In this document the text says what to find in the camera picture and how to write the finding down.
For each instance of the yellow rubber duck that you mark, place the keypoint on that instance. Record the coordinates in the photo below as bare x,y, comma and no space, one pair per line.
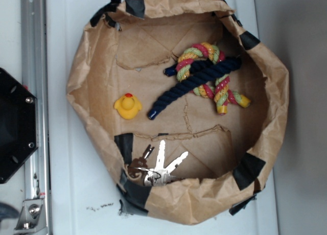
128,106

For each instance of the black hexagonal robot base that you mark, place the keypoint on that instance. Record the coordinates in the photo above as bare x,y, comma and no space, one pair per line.
18,125

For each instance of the aluminium rail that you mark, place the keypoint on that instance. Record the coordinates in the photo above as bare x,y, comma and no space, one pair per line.
34,76

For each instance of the silver key bunch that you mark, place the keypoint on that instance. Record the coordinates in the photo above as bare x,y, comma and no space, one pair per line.
158,175

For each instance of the brown paper bag container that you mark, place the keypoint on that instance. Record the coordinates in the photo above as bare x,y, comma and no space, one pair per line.
124,49

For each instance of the metal corner bracket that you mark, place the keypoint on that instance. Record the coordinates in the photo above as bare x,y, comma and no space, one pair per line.
32,217

